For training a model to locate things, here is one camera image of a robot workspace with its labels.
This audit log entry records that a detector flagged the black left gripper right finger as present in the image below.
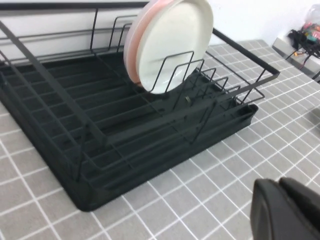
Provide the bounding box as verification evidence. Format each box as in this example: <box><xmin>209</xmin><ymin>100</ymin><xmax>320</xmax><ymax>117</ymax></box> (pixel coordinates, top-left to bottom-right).
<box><xmin>278</xmin><ymin>176</ymin><xmax>320</xmax><ymax>240</ymax></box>

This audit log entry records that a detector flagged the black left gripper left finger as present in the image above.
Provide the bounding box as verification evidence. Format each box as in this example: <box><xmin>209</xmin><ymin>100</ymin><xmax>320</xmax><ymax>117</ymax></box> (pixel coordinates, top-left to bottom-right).
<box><xmin>251</xmin><ymin>177</ymin><xmax>312</xmax><ymax>240</ymax></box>

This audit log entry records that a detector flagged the white round plate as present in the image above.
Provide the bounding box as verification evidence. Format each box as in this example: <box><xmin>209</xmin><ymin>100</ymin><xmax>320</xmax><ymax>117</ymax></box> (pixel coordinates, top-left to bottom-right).
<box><xmin>136</xmin><ymin>0</ymin><xmax>215</xmax><ymax>95</ymax></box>

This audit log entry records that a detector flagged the pink round plate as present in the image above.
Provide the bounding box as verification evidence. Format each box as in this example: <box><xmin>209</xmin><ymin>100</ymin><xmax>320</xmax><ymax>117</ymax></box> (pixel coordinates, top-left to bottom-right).
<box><xmin>123</xmin><ymin>0</ymin><xmax>162</xmax><ymax>85</ymax></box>

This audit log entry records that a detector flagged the grey checkered tablecloth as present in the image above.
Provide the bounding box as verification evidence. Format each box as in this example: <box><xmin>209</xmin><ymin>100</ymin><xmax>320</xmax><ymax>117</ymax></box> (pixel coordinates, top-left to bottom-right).
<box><xmin>0</xmin><ymin>38</ymin><xmax>320</xmax><ymax>240</ymax></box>

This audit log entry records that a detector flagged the silver metal shelf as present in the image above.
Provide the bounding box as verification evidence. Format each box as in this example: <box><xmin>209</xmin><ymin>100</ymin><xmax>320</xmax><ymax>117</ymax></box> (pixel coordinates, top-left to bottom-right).
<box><xmin>271</xmin><ymin>34</ymin><xmax>320</xmax><ymax>76</ymax></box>

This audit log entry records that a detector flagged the clear plastic bag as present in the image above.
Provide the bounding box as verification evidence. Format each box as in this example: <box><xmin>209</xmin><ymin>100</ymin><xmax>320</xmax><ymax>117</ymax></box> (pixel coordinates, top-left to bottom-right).
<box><xmin>302</xmin><ymin>1</ymin><xmax>320</xmax><ymax>42</ymax></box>

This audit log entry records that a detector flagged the black cable bundle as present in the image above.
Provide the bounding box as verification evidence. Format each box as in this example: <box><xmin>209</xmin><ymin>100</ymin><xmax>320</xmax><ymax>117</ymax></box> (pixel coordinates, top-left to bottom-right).
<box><xmin>286</xmin><ymin>27</ymin><xmax>320</xmax><ymax>68</ymax></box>

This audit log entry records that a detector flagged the black wire dish rack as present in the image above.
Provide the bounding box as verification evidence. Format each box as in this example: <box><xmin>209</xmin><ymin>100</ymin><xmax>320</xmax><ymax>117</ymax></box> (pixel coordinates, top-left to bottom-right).
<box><xmin>0</xmin><ymin>0</ymin><xmax>281</xmax><ymax>183</ymax></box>

